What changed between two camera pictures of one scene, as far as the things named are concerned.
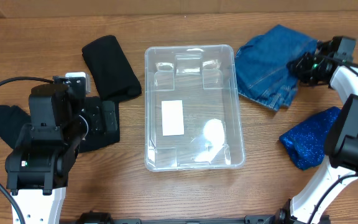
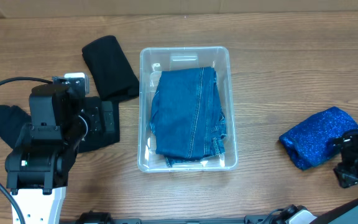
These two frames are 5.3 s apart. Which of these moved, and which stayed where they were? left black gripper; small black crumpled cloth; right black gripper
Moved: right black gripper
Stayed: small black crumpled cloth; left black gripper
